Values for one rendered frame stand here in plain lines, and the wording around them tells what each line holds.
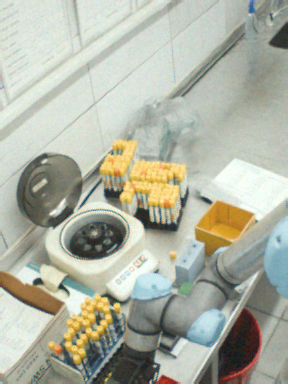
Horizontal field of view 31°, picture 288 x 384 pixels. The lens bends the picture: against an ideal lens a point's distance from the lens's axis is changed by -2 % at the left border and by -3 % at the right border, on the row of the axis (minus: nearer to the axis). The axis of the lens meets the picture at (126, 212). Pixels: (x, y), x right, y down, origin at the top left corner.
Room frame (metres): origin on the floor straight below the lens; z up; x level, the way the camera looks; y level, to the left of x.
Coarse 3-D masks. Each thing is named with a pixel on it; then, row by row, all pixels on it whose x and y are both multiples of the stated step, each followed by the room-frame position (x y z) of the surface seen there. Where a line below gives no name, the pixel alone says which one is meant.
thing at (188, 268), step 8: (192, 240) 0.98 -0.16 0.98; (184, 248) 0.96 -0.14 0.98; (192, 248) 0.95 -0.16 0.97; (200, 248) 0.95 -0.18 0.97; (184, 256) 0.93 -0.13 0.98; (192, 256) 0.92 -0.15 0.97; (200, 256) 0.94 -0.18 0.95; (176, 264) 0.91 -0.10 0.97; (184, 264) 0.90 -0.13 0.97; (192, 264) 0.90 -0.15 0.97; (200, 264) 0.94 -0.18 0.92; (176, 272) 0.91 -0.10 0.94; (184, 272) 0.89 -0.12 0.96; (192, 272) 0.90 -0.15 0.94; (200, 272) 0.94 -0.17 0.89; (176, 280) 0.91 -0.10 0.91; (184, 280) 0.89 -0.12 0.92; (192, 280) 0.90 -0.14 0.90
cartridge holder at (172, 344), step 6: (162, 330) 0.76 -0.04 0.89; (162, 336) 0.75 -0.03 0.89; (168, 336) 0.75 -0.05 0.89; (174, 336) 0.74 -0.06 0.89; (162, 342) 0.72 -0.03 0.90; (168, 342) 0.73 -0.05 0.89; (174, 342) 0.71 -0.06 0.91; (180, 342) 0.72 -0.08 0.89; (186, 342) 0.72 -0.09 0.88; (162, 348) 0.71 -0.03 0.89; (168, 348) 0.70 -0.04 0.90; (174, 348) 0.71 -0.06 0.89; (180, 348) 0.70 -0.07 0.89; (174, 354) 0.69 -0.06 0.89
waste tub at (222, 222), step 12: (216, 204) 1.12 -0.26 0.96; (228, 204) 1.10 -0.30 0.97; (204, 216) 1.07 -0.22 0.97; (216, 216) 1.12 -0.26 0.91; (228, 216) 1.10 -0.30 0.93; (240, 216) 1.07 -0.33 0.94; (252, 216) 1.04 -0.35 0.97; (204, 228) 1.07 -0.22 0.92; (216, 228) 1.10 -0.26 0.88; (228, 228) 1.09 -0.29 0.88; (240, 228) 1.07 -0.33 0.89; (204, 240) 1.01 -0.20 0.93; (216, 240) 0.98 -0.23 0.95; (228, 240) 0.96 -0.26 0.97
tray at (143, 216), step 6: (138, 210) 1.22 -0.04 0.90; (144, 210) 1.22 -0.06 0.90; (180, 210) 1.19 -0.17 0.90; (138, 216) 1.21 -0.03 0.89; (144, 216) 1.20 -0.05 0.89; (150, 216) 1.19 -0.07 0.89; (180, 216) 1.18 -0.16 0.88; (144, 222) 1.17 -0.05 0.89; (150, 222) 1.16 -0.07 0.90; (180, 222) 1.16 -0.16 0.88; (144, 228) 1.16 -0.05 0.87; (150, 228) 1.16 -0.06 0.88; (156, 228) 1.15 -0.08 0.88; (162, 228) 1.14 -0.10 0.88; (168, 228) 1.14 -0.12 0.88; (174, 228) 1.13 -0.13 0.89
